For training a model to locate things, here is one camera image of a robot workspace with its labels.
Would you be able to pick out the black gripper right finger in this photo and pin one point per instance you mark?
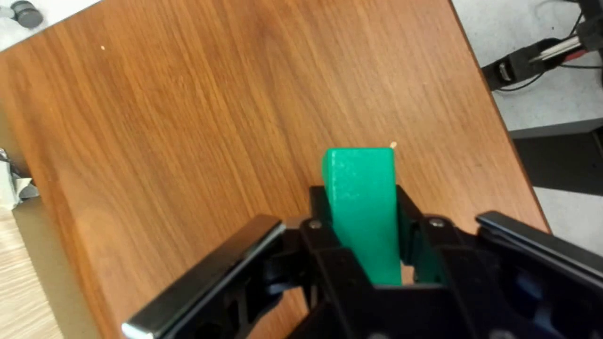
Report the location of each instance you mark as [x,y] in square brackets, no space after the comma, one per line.
[543,248]

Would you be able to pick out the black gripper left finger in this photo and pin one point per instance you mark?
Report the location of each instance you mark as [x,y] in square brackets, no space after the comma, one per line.
[193,291]

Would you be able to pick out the green block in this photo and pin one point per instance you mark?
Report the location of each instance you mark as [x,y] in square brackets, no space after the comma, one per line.
[361,188]

